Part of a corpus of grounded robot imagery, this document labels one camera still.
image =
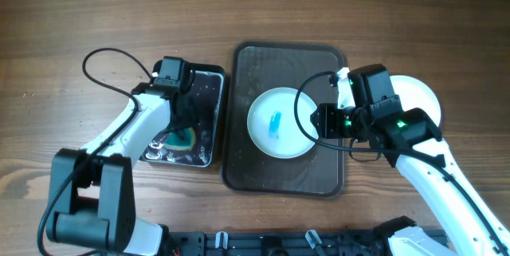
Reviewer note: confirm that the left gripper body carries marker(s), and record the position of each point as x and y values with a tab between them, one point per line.
189	116

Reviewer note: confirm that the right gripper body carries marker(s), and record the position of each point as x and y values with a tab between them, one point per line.
344	124

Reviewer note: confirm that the white plate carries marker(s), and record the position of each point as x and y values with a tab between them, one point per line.
416	94

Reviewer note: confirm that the green yellow sponge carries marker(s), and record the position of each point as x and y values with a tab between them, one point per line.
182	140

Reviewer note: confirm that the pale blue plate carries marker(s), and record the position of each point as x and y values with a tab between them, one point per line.
278	123

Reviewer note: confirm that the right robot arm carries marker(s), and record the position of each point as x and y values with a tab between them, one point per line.
399	116

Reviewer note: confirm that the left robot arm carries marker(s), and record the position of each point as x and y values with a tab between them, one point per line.
91	193

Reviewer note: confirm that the small black metal tray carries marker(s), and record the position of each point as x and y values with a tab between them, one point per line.
206	91

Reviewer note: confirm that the brown plastic serving tray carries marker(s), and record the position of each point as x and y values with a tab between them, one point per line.
259	66

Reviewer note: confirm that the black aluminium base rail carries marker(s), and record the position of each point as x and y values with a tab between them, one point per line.
342	243

